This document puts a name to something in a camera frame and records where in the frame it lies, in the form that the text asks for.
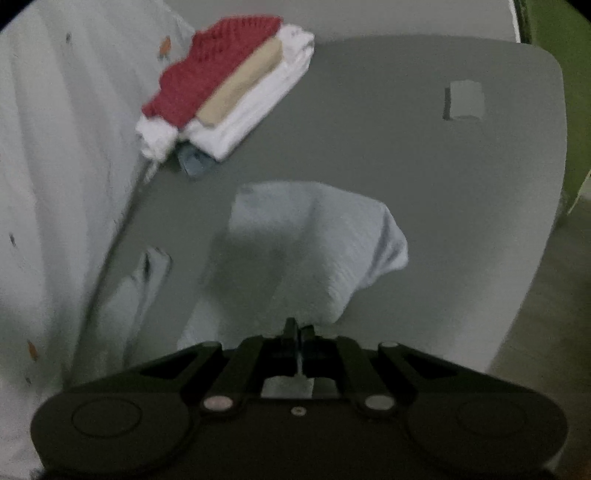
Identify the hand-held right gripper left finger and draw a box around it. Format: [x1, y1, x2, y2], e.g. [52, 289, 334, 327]
[95, 318, 299, 416]

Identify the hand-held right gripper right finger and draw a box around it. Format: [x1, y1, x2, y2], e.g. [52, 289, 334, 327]
[300, 325, 505, 417]

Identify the pale fleecy garment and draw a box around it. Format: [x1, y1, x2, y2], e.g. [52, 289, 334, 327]
[178, 181, 409, 352]

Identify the dark blue-grey cloth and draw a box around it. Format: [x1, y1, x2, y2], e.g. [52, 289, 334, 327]
[178, 144, 218, 178]

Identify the white folded cloth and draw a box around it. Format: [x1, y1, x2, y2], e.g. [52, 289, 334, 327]
[135, 23, 316, 162]

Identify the beige folded cloth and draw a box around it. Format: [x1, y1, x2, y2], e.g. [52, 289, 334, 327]
[198, 37, 283, 127]

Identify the red knit garment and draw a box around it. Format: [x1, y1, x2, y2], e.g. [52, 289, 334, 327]
[141, 15, 283, 130]

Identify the small grey rectangular pad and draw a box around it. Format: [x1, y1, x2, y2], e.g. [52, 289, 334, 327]
[443, 79, 485, 121]

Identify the white carrot-print bed sheet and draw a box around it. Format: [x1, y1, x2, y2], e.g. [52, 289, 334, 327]
[0, 0, 197, 480]

